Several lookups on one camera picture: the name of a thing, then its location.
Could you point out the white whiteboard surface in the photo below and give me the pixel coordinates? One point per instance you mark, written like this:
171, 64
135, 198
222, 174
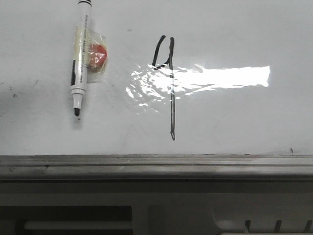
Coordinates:
182, 76

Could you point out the grey aluminium whiteboard frame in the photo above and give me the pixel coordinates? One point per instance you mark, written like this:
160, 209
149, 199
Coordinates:
155, 167

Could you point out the grey plastic equipment housing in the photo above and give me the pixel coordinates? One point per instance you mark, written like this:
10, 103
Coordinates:
157, 208

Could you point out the white whiteboard marker pen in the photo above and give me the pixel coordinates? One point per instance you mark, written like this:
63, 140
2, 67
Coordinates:
79, 72

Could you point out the red round magnet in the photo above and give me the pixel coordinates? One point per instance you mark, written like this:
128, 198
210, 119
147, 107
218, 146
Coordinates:
90, 49

